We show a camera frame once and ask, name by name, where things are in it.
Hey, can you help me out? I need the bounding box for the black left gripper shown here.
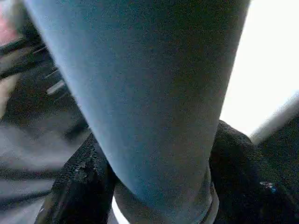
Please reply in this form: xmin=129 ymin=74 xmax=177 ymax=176
xmin=18 ymin=21 xmax=80 ymax=110

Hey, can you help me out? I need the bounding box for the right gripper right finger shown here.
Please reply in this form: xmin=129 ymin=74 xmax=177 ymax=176
xmin=208 ymin=119 xmax=299 ymax=224

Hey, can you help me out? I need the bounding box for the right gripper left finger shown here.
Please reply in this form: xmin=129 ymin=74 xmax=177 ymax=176
xmin=34 ymin=133 xmax=122 ymax=224

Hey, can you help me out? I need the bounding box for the white plastic table leg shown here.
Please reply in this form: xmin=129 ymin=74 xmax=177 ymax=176
xmin=23 ymin=0 xmax=252 ymax=224

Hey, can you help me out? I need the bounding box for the white plastic table top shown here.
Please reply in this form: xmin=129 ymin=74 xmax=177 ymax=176
xmin=219 ymin=0 xmax=299 ymax=146

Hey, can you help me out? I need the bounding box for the black mat cover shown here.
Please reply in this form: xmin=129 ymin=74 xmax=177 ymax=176
xmin=0 ymin=65 xmax=299 ymax=224

